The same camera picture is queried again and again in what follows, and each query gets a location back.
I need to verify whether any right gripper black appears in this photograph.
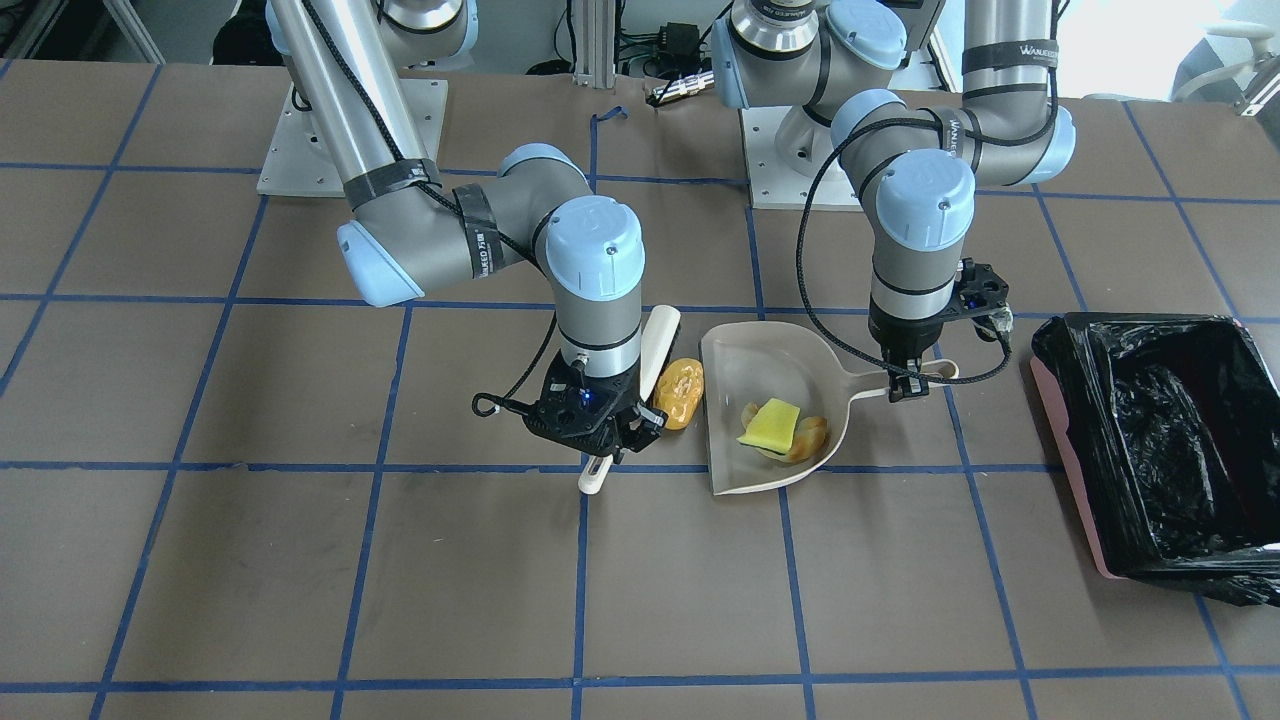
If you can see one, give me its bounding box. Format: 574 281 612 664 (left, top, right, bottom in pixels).
525 356 668 462

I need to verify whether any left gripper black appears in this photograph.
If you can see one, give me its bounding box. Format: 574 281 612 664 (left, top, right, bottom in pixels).
869 258 1011 404

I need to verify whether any beige hand brush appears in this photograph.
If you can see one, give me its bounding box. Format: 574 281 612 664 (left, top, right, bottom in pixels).
579 305 681 495

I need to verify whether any toy croissant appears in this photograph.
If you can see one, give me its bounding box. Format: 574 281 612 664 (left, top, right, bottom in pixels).
745 416 829 464

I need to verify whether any beige plastic dustpan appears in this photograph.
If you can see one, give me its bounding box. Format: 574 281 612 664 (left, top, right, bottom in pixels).
699 322 961 497

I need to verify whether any yellow sponge piece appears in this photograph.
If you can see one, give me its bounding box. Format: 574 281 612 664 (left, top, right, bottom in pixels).
737 398 800 455

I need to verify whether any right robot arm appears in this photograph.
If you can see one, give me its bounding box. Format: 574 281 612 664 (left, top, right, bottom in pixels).
266 1 666 459

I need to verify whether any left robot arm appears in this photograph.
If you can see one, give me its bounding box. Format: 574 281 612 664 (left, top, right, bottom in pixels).
709 1 1076 402

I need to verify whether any bin with black liner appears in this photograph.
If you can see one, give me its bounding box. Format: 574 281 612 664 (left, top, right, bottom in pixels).
1030 313 1279 606

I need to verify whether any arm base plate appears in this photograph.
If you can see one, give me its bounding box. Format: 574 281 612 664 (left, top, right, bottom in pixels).
256 78 449 199
740 106 861 211

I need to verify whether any aluminium frame post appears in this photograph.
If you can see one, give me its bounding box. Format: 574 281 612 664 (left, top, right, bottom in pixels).
567 1 621 90

